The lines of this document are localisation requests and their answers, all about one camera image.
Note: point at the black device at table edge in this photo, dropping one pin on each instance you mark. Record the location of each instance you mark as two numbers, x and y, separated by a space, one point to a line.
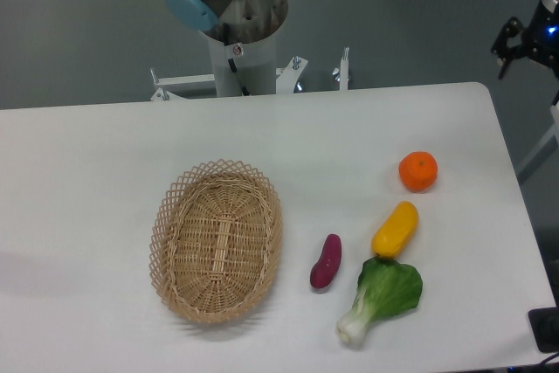
544 324

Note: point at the woven wicker basket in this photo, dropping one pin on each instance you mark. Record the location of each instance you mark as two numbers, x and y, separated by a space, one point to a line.
216 242

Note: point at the purple sweet potato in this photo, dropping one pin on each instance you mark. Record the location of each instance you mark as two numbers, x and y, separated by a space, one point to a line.
327 265

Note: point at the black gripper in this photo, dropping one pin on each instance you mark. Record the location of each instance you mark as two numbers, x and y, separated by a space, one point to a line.
541 38

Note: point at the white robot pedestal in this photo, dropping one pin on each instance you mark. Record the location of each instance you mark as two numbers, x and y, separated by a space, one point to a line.
237 70

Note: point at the orange tangerine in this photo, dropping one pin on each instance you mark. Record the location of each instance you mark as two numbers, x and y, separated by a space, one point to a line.
418 171

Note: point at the green bok choy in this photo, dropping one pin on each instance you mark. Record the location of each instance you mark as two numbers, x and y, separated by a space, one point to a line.
385 289

